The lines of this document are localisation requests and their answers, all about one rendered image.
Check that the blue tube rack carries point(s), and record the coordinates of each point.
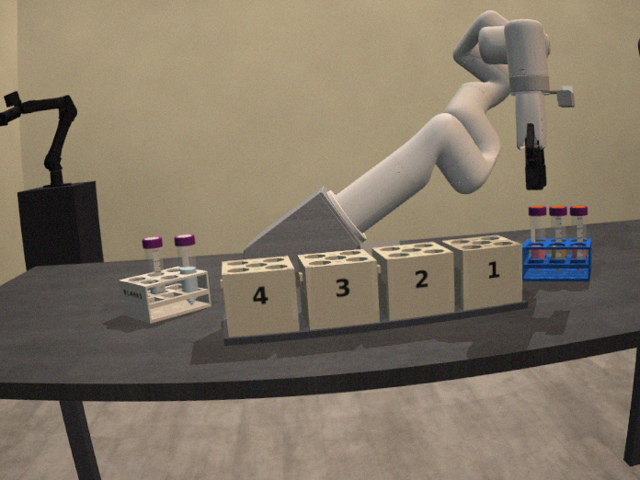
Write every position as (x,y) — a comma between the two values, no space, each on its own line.
(548,271)

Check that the beige bucket adapter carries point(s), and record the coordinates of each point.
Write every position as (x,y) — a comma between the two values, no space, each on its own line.
(487,272)
(261,299)
(414,283)
(339,289)

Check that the beige tube rack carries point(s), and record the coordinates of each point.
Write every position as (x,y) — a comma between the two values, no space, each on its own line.
(137,302)

